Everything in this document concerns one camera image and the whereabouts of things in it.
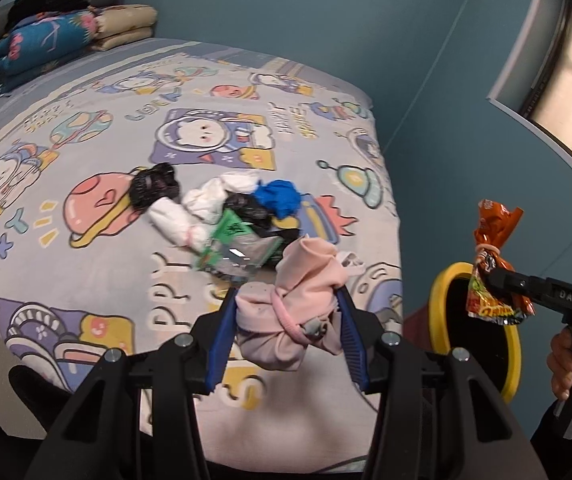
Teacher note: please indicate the green and silver snack packet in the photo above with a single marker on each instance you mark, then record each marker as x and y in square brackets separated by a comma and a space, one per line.
[236, 240]

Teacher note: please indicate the knotted white tissue bundle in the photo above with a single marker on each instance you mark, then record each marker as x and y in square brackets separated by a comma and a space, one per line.
[170, 220]

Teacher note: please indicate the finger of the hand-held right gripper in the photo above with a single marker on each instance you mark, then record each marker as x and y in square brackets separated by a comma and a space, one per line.
[521, 284]

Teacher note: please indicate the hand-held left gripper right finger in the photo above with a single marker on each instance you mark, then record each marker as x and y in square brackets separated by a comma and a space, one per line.
[352, 342]

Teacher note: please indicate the bed with cartoon printed sheet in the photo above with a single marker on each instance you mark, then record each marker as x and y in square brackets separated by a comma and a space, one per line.
[90, 160]

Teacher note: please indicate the person's right forearm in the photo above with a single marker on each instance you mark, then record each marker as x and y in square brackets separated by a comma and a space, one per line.
[566, 455]

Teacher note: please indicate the orange snack wrapper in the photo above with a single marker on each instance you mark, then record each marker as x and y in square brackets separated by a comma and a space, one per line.
[491, 230]

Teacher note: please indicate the large black plastic bag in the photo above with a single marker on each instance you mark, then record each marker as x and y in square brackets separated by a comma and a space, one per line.
[246, 207]

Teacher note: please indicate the blue floral folded quilt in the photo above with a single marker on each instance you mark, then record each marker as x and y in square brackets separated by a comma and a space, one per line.
[45, 40]

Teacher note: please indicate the beige folded quilt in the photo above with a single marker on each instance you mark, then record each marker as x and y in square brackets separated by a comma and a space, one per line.
[125, 20]

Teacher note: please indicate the yellow trash bin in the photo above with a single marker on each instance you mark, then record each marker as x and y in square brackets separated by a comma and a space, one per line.
[438, 300]

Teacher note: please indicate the pink cloth bundle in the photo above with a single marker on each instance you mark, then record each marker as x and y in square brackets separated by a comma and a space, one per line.
[306, 270]

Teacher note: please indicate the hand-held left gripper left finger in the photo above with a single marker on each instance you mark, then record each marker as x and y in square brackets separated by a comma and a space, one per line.
[220, 340]

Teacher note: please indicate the small black plastic bag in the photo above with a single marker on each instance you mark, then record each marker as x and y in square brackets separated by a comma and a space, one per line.
[153, 185]

